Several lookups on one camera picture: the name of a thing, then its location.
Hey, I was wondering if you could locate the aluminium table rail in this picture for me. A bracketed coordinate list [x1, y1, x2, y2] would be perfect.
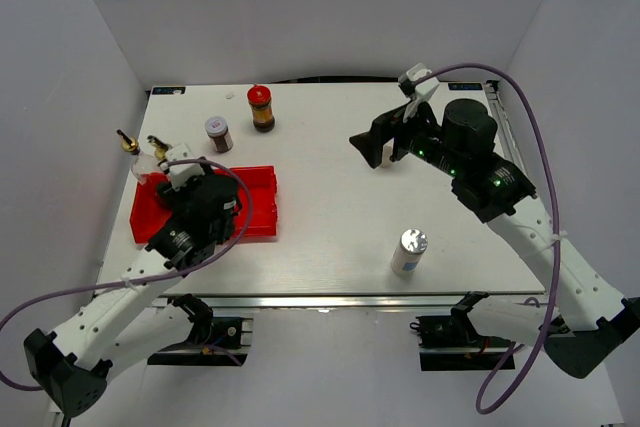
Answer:
[483, 80, 528, 175]

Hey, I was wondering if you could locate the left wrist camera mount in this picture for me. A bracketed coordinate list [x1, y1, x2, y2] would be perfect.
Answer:
[158, 143, 206, 196]

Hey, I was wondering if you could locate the red-capped brown sauce bottle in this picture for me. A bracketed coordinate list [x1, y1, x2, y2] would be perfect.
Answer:
[247, 84, 276, 133]

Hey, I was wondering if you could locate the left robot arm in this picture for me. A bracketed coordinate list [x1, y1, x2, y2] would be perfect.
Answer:
[23, 173, 242, 418]

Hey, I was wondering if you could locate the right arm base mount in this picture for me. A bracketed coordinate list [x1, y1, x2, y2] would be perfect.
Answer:
[409, 292, 510, 372]

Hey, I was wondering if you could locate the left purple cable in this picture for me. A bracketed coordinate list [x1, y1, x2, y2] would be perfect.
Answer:
[0, 157, 254, 392]

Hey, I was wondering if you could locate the white shaker with metal lid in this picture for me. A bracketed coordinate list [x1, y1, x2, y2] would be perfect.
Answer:
[390, 229, 428, 275]

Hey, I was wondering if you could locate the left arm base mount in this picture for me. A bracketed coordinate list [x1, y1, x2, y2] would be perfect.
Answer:
[147, 294, 253, 367]

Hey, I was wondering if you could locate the small dark spice jar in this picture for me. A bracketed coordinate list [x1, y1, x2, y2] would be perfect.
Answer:
[205, 116, 233, 153]

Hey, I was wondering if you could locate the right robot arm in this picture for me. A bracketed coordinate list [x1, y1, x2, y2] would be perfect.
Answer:
[349, 98, 639, 379]

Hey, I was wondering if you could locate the clear glass oil bottle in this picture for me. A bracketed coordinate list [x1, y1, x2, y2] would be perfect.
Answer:
[116, 129, 162, 185]

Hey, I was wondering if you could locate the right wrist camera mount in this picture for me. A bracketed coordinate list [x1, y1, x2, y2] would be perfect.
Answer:
[398, 63, 439, 123]

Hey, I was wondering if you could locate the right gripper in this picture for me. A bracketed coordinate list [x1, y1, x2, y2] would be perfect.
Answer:
[349, 93, 464, 178]

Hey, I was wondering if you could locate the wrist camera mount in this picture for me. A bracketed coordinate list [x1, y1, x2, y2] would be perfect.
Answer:
[398, 63, 439, 123]
[158, 143, 206, 196]

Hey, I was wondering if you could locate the red plastic organizer tray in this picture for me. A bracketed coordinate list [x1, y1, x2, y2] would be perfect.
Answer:
[129, 164, 280, 246]

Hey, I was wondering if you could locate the clear jar with metal lid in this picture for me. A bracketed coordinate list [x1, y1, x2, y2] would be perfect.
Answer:
[379, 145, 394, 168]

